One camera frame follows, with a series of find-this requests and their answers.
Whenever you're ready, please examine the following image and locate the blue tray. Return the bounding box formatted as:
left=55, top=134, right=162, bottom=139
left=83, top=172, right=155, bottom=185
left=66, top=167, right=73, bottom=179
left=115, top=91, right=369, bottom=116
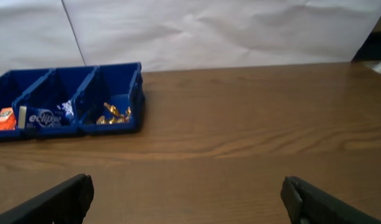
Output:
left=0, top=62, right=146, bottom=143

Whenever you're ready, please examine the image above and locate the orange candy box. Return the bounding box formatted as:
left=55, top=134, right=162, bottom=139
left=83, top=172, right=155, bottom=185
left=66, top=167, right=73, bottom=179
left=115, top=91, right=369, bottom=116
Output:
left=0, top=106, right=17, bottom=132

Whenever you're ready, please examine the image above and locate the blue candy pack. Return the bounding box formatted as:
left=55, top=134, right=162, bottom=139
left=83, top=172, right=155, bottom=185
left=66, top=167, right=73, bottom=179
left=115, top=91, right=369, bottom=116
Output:
left=17, top=105, right=73, bottom=129
left=55, top=100, right=75, bottom=119

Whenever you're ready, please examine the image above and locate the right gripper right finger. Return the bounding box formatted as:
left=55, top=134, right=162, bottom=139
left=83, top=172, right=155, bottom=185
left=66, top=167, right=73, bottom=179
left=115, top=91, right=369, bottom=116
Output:
left=280, top=175, right=381, bottom=224

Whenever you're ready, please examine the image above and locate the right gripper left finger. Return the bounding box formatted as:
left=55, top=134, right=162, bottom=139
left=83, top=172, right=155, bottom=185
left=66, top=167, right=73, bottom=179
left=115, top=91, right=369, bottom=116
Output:
left=0, top=173, right=95, bottom=224

